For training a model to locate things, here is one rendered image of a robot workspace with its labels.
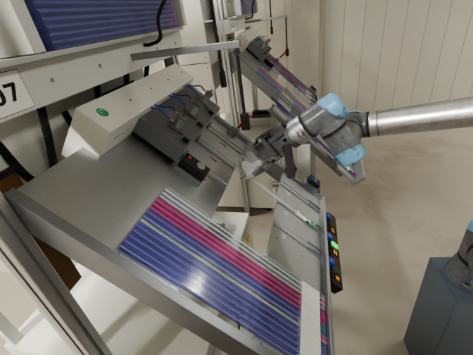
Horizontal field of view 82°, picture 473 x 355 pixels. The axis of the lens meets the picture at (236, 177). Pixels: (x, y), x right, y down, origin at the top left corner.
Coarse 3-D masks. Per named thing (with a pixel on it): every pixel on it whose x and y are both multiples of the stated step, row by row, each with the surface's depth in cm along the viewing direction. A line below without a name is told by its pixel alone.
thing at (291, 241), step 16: (288, 192) 100; (304, 192) 107; (304, 208) 99; (272, 224) 83; (288, 224) 87; (304, 224) 92; (272, 240) 77; (288, 240) 81; (304, 240) 86; (272, 256) 73; (288, 256) 77; (304, 256) 81; (320, 256) 85; (304, 272) 76; (320, 272) 81; (320, 288) 76; (256, 336) 55
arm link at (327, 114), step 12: (324, 96) 72; (336, 96) 69; (312, 108) 72; (324, 108) 70; (336, 108) 69; (300, 120) 74; (312, 120) 72; (324, 120) 71; (336, 120) 71; (312, 132) 74; (324, 132) 73
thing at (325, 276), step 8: (320, 200) 109; (320, 208) 105; (320, 216) 101; (320, 224) 98; (320, 240) 91; (320, 248) 89; (328, 256) 84; (328, 264) 82; (328, 272) 79; (328, 280) 77; (328, 288) 74; (328, 296) 72; (328, 304) 70; (328, 312) 69; (328, 320) 67; (328, 328) 66; (328, 336) 64; (328, 344) 63; (328, 352) 61
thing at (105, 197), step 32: (224, 128) 102; (64, 160) 55; (96, 160) 60; (128, 160) 65; (160, 160) 71; (32, 192) 48; (64, 192) 51; (96, 192) 55; (128, 192) 59; (160, 192) 64; (192, 192) 71; (96, 224) 51; (128, 224) 54; (128, 256) 50
